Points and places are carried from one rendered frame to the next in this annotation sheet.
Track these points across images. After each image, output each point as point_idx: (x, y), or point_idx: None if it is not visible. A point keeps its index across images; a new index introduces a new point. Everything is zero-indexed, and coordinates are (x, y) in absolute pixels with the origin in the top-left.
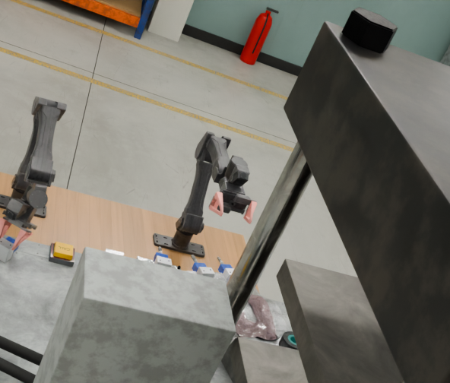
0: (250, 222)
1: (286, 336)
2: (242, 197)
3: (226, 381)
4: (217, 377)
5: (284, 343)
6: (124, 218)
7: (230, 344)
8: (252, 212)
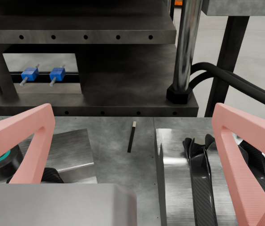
0: (52, 112)
1: (9, 156)
2: (40, 190)
3: (100, 167)
4: (111, 170)
5: (19, 149)
6: None
7: (96, 175)
8: (9, 119)
